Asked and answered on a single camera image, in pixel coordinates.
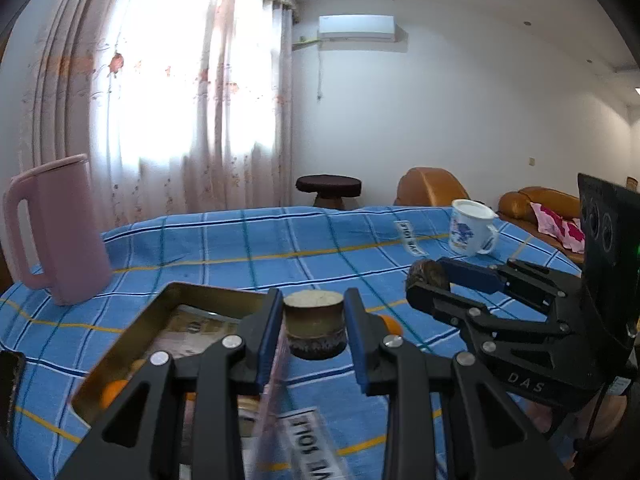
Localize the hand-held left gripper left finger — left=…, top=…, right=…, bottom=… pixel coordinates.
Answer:
left=52, top=287, right=285, bottom=480

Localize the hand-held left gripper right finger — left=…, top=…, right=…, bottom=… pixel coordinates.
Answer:
left=344, top=287, right=576, bottom=480

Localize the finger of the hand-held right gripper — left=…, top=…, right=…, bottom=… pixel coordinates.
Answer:
left=439, top=256, right=583, bottom=313
left=406, top=281, right=572, bottom=357

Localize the sugarcane piece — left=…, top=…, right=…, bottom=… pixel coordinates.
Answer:
left=283, top=291, right=347, bottom=361

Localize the rectangular metal tin box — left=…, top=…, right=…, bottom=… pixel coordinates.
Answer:
left=70, top=282, right=301, bottom=480

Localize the large orange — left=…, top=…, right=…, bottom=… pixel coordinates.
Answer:
left=100, top=380, right=130, bottom=408

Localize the white enamel mug blue print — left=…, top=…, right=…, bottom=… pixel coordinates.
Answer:
left=447, top=199, right=500, bottom=257

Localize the orange leather sofa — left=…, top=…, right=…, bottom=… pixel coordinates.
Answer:
left=497, top=187, right=586, bottom=265

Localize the pink floral cushion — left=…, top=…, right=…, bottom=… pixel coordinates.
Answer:
left=530, top=202, right=586, bottom=253

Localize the orange leather armchair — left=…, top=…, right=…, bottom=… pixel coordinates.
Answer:
left=394, top=167, right=473, bottom=208

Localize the blue plaid tablecloth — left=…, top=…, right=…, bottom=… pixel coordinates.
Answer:
left=0, top=205, right=586, bottom=480

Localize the dark round stool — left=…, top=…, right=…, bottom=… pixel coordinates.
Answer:
left=295, top=175, right=362, bottom=210

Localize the pink plastic kettle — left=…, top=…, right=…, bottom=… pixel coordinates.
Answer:
left=2, top=154, right=113, bottom=307

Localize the black smartphone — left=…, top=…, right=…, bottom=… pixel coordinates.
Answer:
left=0, top=351, right=27, bottom=441

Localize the sheer floral curtain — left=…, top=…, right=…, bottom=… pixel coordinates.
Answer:
left=20, top=0, right=298, bottom=233

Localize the white wall air conditioner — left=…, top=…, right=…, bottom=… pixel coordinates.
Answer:
left=318, top=15, right=396, bottom=42

